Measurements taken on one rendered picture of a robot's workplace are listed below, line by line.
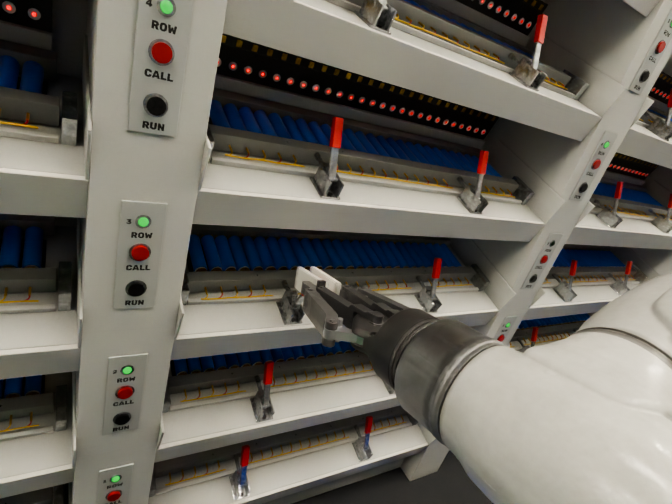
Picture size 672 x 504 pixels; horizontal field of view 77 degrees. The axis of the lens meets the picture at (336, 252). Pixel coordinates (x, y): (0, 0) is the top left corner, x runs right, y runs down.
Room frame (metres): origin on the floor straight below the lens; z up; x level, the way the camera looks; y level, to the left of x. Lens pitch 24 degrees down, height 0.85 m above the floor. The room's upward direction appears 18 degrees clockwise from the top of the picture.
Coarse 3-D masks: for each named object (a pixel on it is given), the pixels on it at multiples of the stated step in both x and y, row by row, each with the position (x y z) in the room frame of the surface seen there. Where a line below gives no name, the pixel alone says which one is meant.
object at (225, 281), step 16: (192, 272) 0.47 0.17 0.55; (208, 272) 0.49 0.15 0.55; (224, 272) 0.50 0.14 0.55; (240, 272) 0.51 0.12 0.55; (256, 272) 0.53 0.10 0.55; (272, 272) 0.54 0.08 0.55; (288, 272) 0.55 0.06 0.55; (336, 272) 0.60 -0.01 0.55; (352, 272) 0.62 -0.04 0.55; (368, 272) 0.64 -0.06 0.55; (384, 272) 0.66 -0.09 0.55; (400, 272) 0.68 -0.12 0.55; (416, 272) 0.70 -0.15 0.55; (448, 272) 0.75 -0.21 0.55; (464, 272) 0.78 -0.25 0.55; (192, 288) 0.46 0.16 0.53; (208, 288) 0.48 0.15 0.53; (224, 288) 0.49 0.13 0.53; (240, 288) 0.51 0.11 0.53; (256, 288) 0.52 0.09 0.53; (272, 288) 0.54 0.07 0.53; (368, 288) 0.62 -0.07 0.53; (400, 288) 0.66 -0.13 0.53
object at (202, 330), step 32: (480, 256) 0.83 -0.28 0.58; (384, 288) 0.66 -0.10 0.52; (416, 288) 0.70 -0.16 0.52; (448, 288) 0.74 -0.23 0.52; (480, 288) 0.78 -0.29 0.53; (192, 320) 0.43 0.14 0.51; (224, 320) 0.45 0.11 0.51; (256, 320) 0.47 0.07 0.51; (480, 320) 0.74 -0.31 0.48; (192, 352) 0.42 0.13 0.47; (224, 352) 0.45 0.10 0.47
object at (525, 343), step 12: (528, 324) 1.04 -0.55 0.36; (540, 324) 1.06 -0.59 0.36; (552, 324) 1.09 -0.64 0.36; (564, 324) 1.11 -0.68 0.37; (576, 324) 1.14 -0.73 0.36; (516, 336) 0.95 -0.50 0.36; (528, 336) 0.99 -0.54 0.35; (540, 336) 1.03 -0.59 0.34; (552, 336) 1.04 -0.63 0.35; (564, 336) 1.09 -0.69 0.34; (516, 348) 0.94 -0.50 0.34; (528, 348) 0.93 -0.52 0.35
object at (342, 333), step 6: (342, 318) 0.35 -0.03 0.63; (342, 324) 0.35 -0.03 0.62; (324, 330) 0.34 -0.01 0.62; (330, 330) 0.33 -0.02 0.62; (336, 330) 0.34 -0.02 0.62; (342, 330) 0.34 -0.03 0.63; (348, 330) 0.34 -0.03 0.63; (324, 336) 0.33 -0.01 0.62; (330, 336) 0.33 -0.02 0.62; (336, 336) 0.33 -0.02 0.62; (342, 336) 0.33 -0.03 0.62; (348, 336) 0.34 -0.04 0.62; (354, 336) 0.34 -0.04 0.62; (354, 342) 0.34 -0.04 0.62; (360, 342) 0.33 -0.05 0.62
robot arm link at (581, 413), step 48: (576, 336) 0.28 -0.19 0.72; (624, 336) 0.27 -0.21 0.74; (480, 384) 0.24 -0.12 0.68; (528, 384) 0.22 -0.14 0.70; (576, 384) 0.22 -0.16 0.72; (624, 384) 0.22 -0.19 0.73; (480, 432) 0.21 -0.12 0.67; (528, 432) 0.20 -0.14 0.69; (576, 432) 0.19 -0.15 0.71; (624, 432) 0.19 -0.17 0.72; (480, 480) 0.20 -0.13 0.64; (528, 480) 0.18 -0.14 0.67; (576, 480) 0.17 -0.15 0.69; (624, 480) 0.17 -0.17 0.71
